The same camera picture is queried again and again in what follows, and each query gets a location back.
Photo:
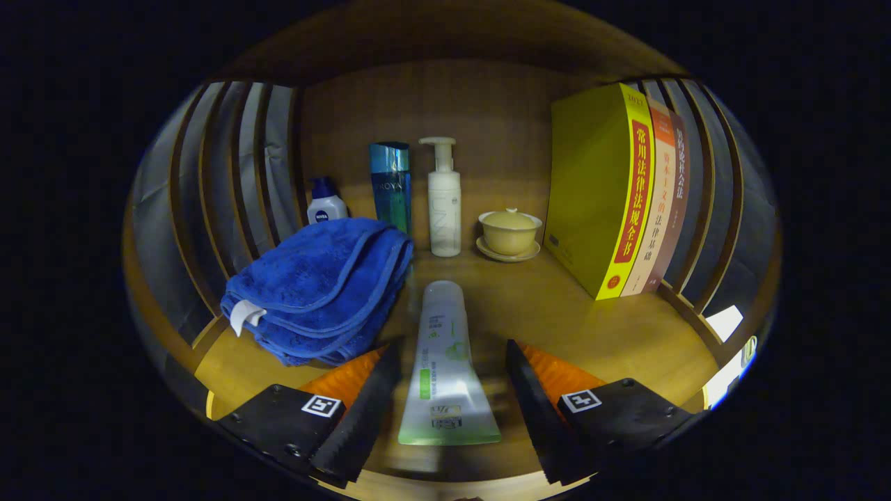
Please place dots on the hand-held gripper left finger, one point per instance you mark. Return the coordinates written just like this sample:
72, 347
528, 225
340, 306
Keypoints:
362, 424

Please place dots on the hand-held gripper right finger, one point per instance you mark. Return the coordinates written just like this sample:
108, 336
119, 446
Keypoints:
543, 417

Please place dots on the white and green tube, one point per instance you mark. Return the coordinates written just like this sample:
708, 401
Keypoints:
445, 362

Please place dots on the wooden countertop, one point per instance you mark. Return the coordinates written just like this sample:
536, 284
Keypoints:
557, 327

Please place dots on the brown wooden cabinet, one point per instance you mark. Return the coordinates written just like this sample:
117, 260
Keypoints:
487, 104

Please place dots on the blue folded towel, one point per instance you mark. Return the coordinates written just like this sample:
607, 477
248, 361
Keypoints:
320, 278

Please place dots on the yellow lidded teacup with saucer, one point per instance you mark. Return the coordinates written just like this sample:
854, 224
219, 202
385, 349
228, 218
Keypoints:
508, 233

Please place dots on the small white blue-capped bottle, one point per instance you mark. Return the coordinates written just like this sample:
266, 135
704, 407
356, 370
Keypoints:
326, 209

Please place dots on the white pump bottle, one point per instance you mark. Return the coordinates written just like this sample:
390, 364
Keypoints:
444, 209

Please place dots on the thick yellow book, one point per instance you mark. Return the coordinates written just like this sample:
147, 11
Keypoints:
592, 188

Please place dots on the teal blue bottle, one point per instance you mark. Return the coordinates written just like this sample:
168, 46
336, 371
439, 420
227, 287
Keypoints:
390, 188

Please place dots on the orange and white book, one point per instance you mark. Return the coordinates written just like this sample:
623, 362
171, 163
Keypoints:
658, 209

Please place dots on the brown book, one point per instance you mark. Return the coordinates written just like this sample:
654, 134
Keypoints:
676, 202

